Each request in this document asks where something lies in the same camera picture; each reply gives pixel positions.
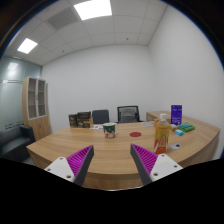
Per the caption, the purple standing package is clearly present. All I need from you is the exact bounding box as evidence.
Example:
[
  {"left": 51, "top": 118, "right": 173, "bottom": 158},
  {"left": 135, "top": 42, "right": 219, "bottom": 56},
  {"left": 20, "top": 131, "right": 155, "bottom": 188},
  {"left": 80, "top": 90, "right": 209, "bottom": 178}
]
[{"left": 170, "top": 104, "right": 183, "bottom": 126}]

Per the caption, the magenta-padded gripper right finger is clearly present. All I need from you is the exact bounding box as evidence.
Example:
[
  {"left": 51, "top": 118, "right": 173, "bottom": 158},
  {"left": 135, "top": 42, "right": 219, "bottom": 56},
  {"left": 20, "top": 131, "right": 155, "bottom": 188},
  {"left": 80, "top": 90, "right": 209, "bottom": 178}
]
[{"left": 129, "top": 143, "right": 184, "bottom": 186}]

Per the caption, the large ceiling light panel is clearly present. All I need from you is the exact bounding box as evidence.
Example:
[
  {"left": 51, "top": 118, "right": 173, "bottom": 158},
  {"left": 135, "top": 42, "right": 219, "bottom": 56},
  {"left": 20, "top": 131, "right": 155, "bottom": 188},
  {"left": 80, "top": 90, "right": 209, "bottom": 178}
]
[{"left": 73, "top": 0, "right": 113, "bottom": 22}]

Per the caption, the tan cardboard box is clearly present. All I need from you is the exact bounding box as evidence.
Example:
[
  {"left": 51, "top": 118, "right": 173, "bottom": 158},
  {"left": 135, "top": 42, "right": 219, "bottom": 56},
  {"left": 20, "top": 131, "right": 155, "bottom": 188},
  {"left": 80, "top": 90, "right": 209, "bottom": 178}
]
[{"left": 83, "top": 119, "right": 95, "bottom": 129}]

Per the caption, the ceiling air vent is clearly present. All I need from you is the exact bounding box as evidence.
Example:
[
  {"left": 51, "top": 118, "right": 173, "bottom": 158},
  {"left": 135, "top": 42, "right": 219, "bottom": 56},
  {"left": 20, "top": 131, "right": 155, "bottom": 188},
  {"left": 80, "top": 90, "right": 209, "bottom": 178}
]
[{"left": 45, "top": 7, "right": 80, "bottom": 31}]

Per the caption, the yellow-labelled drink bottle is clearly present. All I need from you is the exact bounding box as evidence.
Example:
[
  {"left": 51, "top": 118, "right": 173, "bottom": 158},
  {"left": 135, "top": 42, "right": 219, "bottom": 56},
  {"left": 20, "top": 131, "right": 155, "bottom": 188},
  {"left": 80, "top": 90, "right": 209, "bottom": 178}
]
[{"left": 153, "top": 113, "right": 171, "bottom": 155}]

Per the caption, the small ceiling light panel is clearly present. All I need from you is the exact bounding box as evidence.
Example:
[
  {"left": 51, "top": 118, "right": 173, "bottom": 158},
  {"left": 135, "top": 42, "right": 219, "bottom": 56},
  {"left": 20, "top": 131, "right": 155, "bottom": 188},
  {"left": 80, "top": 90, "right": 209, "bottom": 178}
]
[{"left": 16, "top": 37, "right": 39, "bottom": 55}]

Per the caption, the printed paper leaflet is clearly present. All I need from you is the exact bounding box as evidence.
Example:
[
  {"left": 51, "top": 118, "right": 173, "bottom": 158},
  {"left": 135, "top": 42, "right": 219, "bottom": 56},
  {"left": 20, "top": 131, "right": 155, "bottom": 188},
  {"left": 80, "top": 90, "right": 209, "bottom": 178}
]
[{"left": 89, "top": 123, "right": 104, "bottom": 130}]

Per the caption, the green and white mug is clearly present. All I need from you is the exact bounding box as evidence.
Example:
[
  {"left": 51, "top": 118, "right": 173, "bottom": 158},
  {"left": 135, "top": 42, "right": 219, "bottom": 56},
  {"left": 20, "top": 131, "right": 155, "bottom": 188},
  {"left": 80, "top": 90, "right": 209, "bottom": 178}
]
[{"left": 102, "top": 122, "right": 118, "bottom": 139}]

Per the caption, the round white pad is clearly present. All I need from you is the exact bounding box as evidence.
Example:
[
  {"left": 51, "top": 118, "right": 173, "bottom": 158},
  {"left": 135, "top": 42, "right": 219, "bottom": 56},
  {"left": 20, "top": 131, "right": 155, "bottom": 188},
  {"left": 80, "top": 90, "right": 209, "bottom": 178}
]
[{"left": 142, "top": 120, "right": 155, "bottom": 128}]

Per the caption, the black sofa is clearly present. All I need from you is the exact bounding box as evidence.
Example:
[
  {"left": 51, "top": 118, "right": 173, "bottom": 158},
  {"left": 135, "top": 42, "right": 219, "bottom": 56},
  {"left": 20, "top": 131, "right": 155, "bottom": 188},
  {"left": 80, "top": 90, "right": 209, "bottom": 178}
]
[{"left": 0, "top": 124, "right": 36, "bottom": 163}]

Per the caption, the black mesh office chair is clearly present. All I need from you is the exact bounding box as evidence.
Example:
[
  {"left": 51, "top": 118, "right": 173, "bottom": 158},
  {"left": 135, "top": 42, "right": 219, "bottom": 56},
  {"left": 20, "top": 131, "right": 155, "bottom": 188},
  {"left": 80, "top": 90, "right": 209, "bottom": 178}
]
[{"left": 116, "top": 105, "right": 144, "bottom": 124}]

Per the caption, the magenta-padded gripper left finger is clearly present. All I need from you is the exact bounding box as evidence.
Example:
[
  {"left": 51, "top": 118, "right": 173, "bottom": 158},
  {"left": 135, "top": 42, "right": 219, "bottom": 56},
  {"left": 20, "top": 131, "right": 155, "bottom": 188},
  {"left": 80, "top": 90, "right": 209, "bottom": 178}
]
[{"left": 43, "top": 144, "right": 95, "bottom": 187}]

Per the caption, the green folded cloth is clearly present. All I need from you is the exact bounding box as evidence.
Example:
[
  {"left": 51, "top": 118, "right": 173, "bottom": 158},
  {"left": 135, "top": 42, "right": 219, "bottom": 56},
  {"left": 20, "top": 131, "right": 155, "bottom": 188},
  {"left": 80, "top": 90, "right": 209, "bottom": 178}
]
[{"left": 177, "top": 122, "right": 196, "bottom": 133}]

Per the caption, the dark padded office chair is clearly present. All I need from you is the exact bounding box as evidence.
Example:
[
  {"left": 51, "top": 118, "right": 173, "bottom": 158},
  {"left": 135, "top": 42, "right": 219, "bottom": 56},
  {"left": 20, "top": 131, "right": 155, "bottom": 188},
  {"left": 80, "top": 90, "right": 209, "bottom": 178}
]
[{"left": 91, "top": 109, "right": 111, "bottom": 125}]

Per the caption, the small dark printed box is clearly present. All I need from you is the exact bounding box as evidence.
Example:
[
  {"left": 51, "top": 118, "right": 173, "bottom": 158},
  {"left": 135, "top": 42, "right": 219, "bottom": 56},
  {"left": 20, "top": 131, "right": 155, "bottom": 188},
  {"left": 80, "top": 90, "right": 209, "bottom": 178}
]
[{"left": 68, "top": 113, "right": 79, "bottom": 129}]

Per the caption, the large dark printed box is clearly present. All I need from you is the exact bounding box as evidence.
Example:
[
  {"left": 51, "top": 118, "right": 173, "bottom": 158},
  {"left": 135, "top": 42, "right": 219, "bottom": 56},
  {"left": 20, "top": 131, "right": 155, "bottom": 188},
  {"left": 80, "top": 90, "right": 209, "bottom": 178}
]
[{"left": 77, "top": 111, "right": 92, "bottom": 128}]

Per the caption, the wooden shelf unit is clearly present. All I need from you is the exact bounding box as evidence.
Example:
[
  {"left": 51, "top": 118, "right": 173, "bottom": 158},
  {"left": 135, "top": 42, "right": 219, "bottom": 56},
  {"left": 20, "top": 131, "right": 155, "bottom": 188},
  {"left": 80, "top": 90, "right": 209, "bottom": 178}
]
[{"left": 22, "top": 76, "right": 53, "bottom": 142}]

